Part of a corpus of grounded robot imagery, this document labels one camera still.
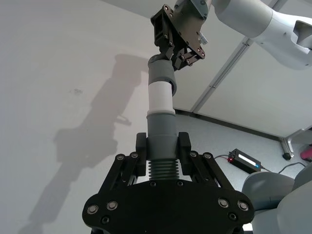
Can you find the grey and white pipe assembly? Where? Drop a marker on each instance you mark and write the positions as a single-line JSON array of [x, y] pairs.
[[161, 136]]

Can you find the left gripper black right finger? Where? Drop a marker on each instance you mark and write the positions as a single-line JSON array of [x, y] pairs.
[[184, 156]]

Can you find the pink object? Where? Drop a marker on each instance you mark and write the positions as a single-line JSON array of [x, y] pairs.
[[307, 154]]

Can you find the black box with lit display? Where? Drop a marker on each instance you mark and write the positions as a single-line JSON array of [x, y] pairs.
[[245, 161]]

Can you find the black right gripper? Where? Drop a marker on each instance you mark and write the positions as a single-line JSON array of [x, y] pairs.
[[189, 29]]

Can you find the silver metal post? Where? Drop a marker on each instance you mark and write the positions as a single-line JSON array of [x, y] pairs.
[[296, 139]]

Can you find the pale metal frame bar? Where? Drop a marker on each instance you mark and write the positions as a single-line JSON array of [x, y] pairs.
[[223, 75]]

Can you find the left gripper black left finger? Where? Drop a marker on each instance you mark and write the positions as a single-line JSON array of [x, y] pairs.
[[142, 156]]

